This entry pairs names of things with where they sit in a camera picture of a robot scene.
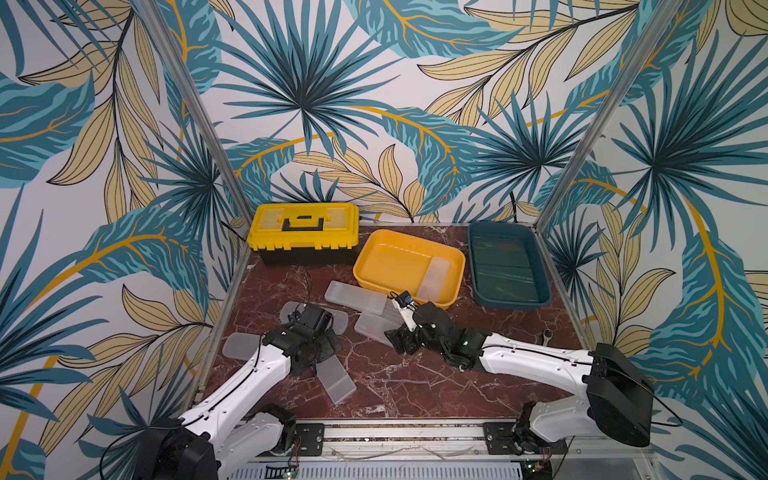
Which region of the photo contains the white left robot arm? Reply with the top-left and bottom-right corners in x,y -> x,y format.
130,303 -> 348,479

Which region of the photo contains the yellow plastic tray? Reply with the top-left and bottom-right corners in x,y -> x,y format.
353,229 -> 466,309

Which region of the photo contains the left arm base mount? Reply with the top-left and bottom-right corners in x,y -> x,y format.
281,423 -> 326,457

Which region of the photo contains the clear pencil case labelled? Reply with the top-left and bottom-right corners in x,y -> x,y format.
316,356 -> 357,405

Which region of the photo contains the teal plastic tray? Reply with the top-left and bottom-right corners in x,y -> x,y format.
468,222 -> 552,311

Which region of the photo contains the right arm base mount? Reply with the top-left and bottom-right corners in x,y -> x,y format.
482,422 -> 568,456

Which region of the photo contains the left aluminium frame post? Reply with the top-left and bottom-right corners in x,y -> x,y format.
134,0 -> 254,220

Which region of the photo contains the clear pencil case top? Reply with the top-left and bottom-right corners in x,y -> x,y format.
325,281 -> 388,315

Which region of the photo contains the silver green ratchet wrench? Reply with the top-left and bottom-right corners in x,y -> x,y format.
542,329 -> 554,346

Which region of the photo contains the yellow black toolbox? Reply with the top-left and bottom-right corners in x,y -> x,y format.
247,203 -> 360,266

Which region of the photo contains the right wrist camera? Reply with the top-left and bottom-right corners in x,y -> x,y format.
389,291 -> 417,332

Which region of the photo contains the aluminium frame post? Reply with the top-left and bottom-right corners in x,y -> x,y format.
533,0 -> 682,234
134,0 -> 254,220

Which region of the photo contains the right aluminium frame post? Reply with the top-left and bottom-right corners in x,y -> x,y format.
533,0 -> 682,234

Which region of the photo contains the clear ribbed pencil case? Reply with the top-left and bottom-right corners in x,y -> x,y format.
382,300 -> 404,328

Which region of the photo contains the clear pencil case pink inside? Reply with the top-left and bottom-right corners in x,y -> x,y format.
354,312 -> 400,347

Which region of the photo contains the aluminium front rail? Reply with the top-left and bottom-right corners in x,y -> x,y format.
227,419 -> 618,479

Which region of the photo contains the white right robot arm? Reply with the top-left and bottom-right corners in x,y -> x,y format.
385,294 -> 654,455

